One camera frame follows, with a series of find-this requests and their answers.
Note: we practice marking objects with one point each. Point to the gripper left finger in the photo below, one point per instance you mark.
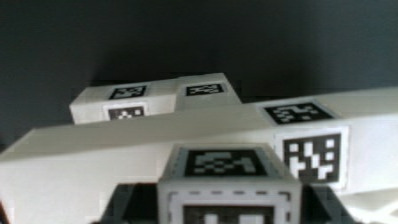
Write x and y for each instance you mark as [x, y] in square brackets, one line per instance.
[131, 207]

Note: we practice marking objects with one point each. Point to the white chair seat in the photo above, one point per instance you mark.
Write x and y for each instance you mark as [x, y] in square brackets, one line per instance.
[204, 91]

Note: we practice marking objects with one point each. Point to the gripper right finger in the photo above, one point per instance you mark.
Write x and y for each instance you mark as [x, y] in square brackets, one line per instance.
[323, 210]

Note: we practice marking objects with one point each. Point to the white tagged cube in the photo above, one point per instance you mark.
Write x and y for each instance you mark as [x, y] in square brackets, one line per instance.
[225, 186]

